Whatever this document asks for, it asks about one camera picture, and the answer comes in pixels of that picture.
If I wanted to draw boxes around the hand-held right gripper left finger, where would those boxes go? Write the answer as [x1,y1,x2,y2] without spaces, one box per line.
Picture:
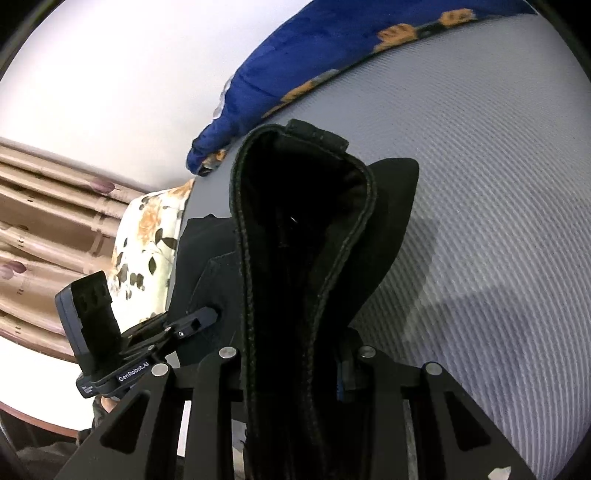
[55,346,246,480]

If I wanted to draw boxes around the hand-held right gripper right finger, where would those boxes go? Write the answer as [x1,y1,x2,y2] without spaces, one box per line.
[336,344,539,480]

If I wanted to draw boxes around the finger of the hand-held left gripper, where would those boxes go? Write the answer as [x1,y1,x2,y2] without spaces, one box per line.
[159,307,219,346]

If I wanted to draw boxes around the black pants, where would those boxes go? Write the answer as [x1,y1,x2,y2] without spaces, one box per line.
[168,119,420,480]

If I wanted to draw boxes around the white floral pillow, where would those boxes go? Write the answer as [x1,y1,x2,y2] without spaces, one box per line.
[111,179,195,333]

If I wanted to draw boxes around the beige pleated curtain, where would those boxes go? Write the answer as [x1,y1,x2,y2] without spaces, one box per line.
[0,136,162,365]

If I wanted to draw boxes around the grey mesh bed cover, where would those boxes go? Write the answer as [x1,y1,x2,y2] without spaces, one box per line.
[180,11,591,480]

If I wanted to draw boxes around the blue floral blanket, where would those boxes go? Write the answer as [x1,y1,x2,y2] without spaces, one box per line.
[186,0,539,175]

